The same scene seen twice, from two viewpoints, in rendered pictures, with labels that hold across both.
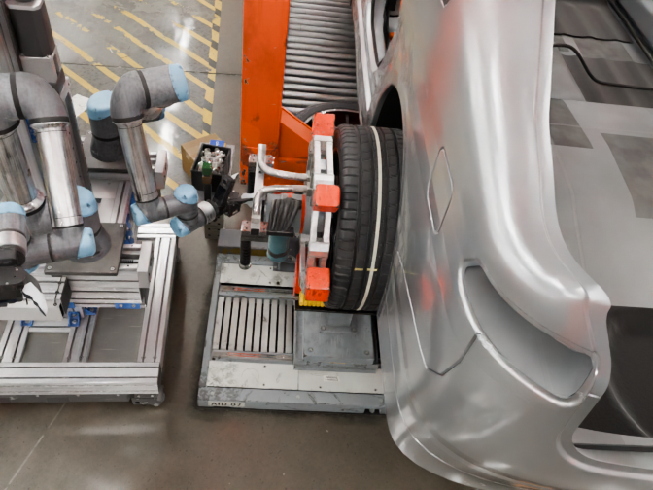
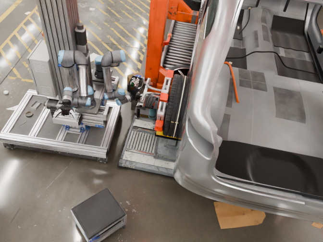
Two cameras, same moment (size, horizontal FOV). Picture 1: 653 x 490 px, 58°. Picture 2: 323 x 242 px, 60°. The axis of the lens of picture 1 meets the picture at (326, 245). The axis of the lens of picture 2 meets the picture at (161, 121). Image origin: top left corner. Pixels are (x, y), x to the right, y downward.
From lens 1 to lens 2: 87 cm
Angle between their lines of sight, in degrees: 8
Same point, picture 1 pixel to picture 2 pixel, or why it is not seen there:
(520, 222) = (199, 106)
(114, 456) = (89, 176)
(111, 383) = (91, 151)
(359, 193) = (175, 97)
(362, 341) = not seen: hidden behind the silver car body
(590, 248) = (255, 125)
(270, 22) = (156, 38)
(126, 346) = (97, 141)
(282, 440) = (145, 181)
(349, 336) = (174, 149)
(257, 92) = (151, 60)
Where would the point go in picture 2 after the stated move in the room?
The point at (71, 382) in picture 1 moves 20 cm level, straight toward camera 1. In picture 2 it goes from (78, 149) to (81, 163)
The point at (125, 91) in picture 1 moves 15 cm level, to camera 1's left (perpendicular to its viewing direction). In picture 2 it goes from (105, 57) to (91, 53)
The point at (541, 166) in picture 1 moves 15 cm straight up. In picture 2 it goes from (210, 92) to (216, 75)
